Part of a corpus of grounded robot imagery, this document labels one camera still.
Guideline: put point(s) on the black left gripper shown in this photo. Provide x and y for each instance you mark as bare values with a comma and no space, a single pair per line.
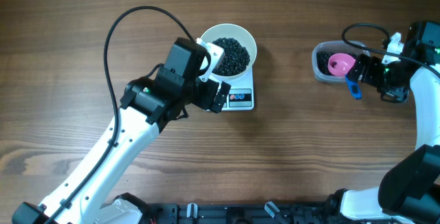
216,97

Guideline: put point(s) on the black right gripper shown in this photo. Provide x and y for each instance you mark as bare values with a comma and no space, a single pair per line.
364,71

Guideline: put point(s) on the pink scoop blue handle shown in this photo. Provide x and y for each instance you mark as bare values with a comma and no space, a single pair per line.
339,65

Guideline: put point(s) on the black beans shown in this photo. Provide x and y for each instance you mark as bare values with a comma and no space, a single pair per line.
236,57

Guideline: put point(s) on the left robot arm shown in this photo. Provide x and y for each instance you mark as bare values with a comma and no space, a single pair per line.
147,106

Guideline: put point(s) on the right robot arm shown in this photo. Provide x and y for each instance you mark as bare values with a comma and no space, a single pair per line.
403,68

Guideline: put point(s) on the white digital kitchen scale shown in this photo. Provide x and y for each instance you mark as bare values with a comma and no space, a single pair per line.
241,94

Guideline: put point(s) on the white bowl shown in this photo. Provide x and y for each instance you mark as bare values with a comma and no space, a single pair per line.
228,30

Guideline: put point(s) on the clear plastic bean container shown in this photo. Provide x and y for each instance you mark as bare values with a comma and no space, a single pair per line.
320,58

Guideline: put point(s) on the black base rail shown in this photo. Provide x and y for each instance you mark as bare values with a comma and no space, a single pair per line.
240,213

